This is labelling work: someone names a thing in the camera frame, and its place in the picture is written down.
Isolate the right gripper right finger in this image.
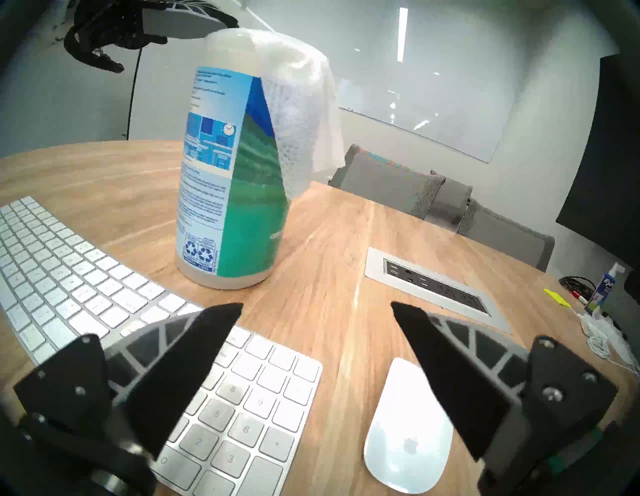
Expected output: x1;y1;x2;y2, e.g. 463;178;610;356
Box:
391;300;618;482

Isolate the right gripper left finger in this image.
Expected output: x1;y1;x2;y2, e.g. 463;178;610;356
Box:
14;301;245;458

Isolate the grey office chair with armrests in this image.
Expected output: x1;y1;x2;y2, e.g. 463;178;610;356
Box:
425;170;473;233

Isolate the white keyboard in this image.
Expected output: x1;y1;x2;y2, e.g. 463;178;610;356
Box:
0;196;323;496

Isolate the white disinfecting wipe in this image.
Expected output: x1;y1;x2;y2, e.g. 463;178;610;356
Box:
252;30;346;201

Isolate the disinfecting wipes canister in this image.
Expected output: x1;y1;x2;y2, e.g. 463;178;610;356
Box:
175;27;333;291

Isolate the coiled black cable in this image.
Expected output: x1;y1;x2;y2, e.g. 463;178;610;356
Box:
559;276;598;301

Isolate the white computer mouse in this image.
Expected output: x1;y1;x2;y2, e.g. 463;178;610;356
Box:
363;356;455;493

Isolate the large black wall screen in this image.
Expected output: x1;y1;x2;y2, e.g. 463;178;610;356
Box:
555;52;640;251

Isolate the white charging cable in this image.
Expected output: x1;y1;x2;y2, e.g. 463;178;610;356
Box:
577;312;640;376

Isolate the large glass wall board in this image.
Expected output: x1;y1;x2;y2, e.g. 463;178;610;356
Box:
240;0;518;164

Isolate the grey table power outlet box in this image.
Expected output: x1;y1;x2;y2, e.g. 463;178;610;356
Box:
364;246;513;335

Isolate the grey mesh office chair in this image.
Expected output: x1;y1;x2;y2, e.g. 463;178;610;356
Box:
327;143;446;221
457;197;556;273

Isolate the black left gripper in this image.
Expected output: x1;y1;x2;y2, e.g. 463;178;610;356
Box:
64;0;240;74

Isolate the whiteboard cleaner spray bottle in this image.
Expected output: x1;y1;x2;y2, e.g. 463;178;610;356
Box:
585;263;626;317

